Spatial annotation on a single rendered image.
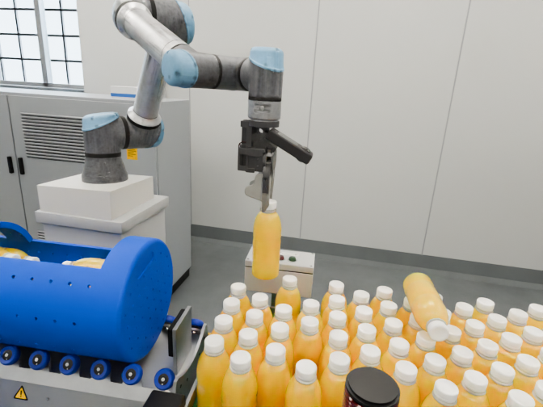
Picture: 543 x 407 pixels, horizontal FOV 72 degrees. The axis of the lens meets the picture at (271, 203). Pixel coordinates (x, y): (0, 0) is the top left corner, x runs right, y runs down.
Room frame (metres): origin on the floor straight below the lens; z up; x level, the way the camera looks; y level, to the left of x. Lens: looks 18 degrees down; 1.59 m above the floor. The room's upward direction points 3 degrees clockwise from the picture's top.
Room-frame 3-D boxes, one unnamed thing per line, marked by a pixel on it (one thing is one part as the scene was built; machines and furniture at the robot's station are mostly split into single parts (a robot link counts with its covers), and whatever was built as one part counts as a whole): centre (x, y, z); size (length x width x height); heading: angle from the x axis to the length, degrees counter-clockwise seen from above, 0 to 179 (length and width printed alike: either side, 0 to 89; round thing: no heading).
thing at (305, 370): (0.57, -0.08, 1.09); 0.04 x 0.04 x 0.02
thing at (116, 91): (2.64, 0.98, 1.48); 0.24 x 0.12 x 0.08; 87
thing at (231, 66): (0.94, 0.11, 1.61); 0.11 x 0.11 x 0.08; 42
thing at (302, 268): (1.03, -0.04, 1.05); 0.20 x 0.10 x 0.10; 83
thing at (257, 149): (0.88, 0.04, 1.45); 0.09 x 0.08 x 0.12; 83
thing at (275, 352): (0.62, -0.02, 1.09); 0.04 x 0.04 x 0.02
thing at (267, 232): (0.87, 0.01, 1.21); 0.07 x 0.07 x 0.19
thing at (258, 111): (0.87, 0.03, 1.53); 0.08 x 0.08 x 0.05
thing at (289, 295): (0.90, -0.06, 0.99); 0.07 x 0.07 x 0.19
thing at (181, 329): (0.77, 0.20, 0.99); 0.10 x 0.02 x 0.12; 173
